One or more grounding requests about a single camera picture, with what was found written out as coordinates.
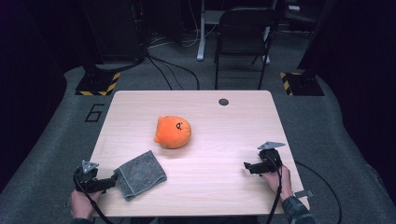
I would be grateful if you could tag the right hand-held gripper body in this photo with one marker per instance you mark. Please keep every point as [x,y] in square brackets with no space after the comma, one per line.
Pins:
[270,161]

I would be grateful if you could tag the grey towel cloth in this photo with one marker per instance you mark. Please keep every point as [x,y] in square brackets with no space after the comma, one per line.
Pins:
[140,175]

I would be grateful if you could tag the person's right hand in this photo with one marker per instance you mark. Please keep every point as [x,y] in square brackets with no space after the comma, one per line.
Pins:
[285,183]

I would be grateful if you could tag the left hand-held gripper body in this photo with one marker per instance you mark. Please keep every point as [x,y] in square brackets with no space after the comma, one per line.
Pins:
[88,183]

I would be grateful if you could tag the black stand base striped edge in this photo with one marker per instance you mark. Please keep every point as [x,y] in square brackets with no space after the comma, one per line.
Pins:
[305,85]
[96,84]

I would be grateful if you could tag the white desk frame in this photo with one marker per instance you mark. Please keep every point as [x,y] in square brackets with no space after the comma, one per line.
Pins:
[201,46]

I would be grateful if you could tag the orange plush toy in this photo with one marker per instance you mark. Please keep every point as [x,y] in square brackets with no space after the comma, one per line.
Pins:
[172,132]

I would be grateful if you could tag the black folding chair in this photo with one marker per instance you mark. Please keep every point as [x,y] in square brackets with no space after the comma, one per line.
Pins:
[243,34]

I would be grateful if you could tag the dark curtain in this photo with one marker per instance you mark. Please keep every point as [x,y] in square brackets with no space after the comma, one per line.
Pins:
[358,77]
[31,77]

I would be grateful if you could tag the person's left hand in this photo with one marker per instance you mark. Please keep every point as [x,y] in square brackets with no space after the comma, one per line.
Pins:
[81,205]

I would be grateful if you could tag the dark equipment cabinet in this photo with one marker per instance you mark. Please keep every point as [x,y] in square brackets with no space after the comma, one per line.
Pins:
[115,31]

